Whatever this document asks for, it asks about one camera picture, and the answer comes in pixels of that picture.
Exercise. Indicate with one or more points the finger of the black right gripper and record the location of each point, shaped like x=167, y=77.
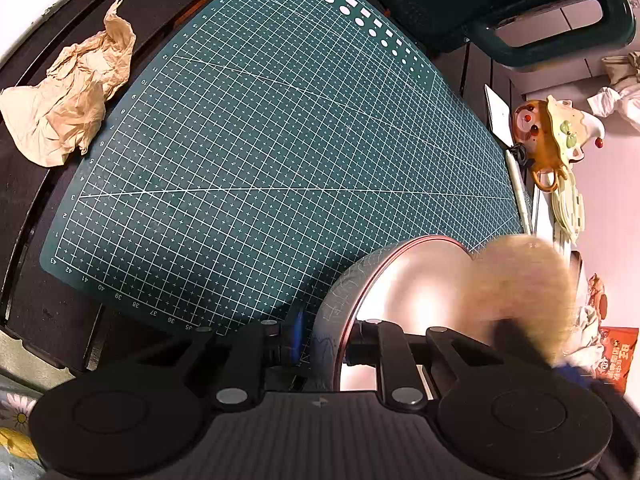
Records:
x=577, y=375

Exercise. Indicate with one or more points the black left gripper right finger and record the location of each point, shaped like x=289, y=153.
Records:
x=410, y=374

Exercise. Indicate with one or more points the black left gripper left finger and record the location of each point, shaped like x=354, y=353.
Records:
x=231, y=370

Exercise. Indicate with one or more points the white bowl red rim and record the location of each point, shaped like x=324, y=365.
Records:
x=416, y=284

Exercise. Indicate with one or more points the beige oval sponge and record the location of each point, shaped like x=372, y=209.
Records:
x=524, y=279

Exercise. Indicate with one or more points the orange snack packet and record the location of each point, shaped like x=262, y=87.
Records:
x=618, y=345

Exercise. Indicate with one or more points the pale green container lid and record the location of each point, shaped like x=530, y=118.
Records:
x=568, y=208

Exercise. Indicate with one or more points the white pen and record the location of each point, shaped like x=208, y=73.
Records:
x=519, y=191

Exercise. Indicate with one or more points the green cutting mat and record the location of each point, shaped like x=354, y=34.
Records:
x=267, y=147

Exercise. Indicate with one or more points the orange pig teapot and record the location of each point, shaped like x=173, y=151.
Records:
x=553, y=133

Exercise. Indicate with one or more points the white card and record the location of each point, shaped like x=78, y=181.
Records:
x=499, y=117

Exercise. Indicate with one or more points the white crumpled cloth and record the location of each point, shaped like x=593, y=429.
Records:
x=621, y=96

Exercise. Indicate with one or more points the crumpled brown paper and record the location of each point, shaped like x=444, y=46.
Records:
x=64, y=112

